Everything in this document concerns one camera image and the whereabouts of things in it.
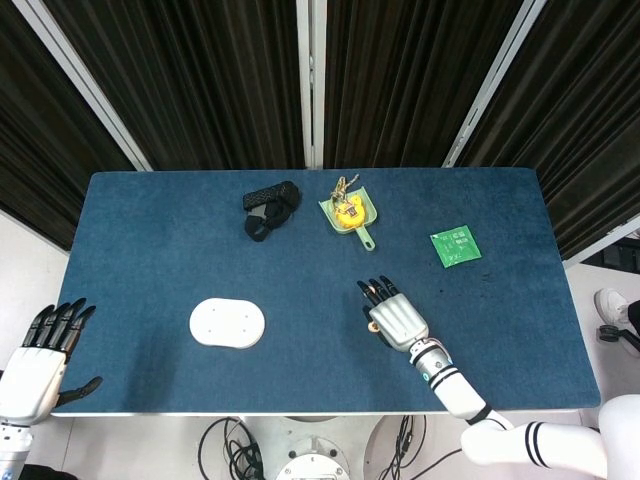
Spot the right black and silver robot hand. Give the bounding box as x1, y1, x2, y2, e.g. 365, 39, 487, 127
356, 274, 432, 355

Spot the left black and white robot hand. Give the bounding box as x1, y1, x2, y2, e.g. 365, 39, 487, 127
0, 297, 104, 426

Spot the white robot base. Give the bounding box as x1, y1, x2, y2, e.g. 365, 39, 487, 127
239, 415, 401, 480

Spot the light green plastic dustpan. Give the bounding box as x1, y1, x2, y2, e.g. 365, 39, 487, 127
318, 185, 380, 253

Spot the green foil packet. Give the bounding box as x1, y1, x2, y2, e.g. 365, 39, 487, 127
429, 224, 483, 270

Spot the yellow duck toy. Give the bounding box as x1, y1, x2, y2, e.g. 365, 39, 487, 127
333, 193, 366, 231

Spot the white oval plastic plate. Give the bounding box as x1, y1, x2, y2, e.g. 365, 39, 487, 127
188, 297, 267, 351

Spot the blue fabric table cover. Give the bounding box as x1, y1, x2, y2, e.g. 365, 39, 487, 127
51, 168, 603, 416

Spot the white sneaker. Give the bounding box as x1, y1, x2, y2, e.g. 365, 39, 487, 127
593, 288, 632, 326

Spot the black chair caster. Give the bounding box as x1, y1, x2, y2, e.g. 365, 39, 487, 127
598, 324, 640, 359

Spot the dark pleated curtain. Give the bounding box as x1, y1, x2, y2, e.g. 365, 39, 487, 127
42, 0, 307, 171
0, 0, 139, 251
323, 0, 526, 169
457, 0, 640, 260

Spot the beige rope key bundle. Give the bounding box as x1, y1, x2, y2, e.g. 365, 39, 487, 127
328, 173, 360, 204

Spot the black elastic strap brace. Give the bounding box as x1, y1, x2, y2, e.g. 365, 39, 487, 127
242, 180, 303, 245

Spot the black cable bundle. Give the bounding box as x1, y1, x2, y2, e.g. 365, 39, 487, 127
197, 416, 265, 480

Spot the white frame post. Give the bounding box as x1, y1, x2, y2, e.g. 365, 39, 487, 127
442, 0, 549, 169
12, 0, 154, 172
295, 0, 327, 170

